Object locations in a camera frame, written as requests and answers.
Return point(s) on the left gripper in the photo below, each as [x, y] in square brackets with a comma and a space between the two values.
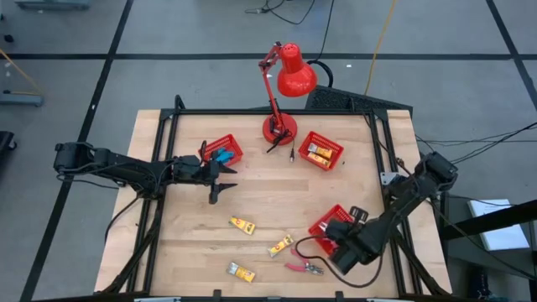
[189, 170]

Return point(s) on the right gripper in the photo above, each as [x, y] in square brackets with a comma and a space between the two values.
[348, 243]

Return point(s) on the blue eraser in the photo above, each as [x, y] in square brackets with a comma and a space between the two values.
[228, 153]
[222, 160]

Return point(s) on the red plastic basket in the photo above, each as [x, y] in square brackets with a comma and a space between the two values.
[210, 149]
[335, 150]
[337, 211]

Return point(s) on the yellow crayon pack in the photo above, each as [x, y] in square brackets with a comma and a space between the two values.
[242, 225]
[281, 246]
[241, 272]
[316, 159]
[322, 150]

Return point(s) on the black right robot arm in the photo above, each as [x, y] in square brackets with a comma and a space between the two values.
[403, 205]

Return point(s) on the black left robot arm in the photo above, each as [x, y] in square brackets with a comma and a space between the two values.
[117, 165]

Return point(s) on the red desk lamp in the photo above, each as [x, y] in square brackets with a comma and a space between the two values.
[295, 77]

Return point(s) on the black perforated panel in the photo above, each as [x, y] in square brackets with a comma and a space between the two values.
[356, 100]

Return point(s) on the black metal beam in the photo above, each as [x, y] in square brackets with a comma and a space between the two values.
[495, 218]

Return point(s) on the white booklet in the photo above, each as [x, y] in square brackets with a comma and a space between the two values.
[499, 235]

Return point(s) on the black chair base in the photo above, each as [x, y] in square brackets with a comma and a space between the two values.
[6, 140]

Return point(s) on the black aluminium rig frame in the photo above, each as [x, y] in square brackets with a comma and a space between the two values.
[251, 112]

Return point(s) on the grey floor base plate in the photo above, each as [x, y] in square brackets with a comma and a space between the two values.
[50, 5]
[21, 100]

